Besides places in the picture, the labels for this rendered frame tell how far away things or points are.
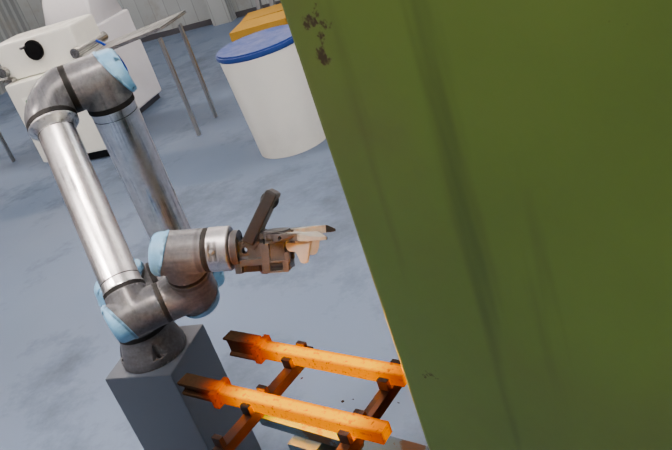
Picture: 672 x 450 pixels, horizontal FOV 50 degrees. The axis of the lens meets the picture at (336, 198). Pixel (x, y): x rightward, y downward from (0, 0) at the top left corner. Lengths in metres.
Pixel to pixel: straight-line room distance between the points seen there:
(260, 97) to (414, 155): 4.09
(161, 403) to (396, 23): 1.69
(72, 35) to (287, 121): 2.16
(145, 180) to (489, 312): 1.29
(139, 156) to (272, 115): 2.96
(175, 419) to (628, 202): 1.76
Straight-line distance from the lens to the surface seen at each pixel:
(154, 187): 1.90
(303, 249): 1.38
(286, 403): 1.26
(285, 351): 1.37
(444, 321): 0.78
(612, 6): 0.53
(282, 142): 4.85
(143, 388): 2.15
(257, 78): 4.69
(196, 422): 2.17
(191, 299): 1.55
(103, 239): 1.62
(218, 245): 1.44
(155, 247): 1.48
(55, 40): 6.32
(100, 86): 1.79
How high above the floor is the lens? 1.70
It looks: 25 degrees down
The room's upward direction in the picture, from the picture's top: 19 degrees counter-clockwise
